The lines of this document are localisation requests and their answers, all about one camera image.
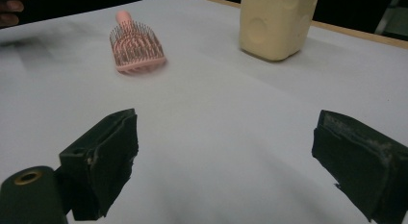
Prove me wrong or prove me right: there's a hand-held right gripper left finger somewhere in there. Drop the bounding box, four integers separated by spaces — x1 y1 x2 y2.
59 108 140 222

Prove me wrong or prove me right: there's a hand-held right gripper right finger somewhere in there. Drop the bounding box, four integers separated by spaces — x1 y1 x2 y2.
311 109 408 224

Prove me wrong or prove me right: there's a pink hairbrush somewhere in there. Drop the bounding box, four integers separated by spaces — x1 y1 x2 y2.
108 10 167 75

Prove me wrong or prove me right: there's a cream plastic container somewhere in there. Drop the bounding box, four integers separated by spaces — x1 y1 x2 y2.
238 0 320 62

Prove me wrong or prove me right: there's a white table cover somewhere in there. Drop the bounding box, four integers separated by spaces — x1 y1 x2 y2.
0 0 408 224

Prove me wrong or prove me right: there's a grey metal stand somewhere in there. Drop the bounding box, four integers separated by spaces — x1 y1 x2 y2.
374 0 408 39

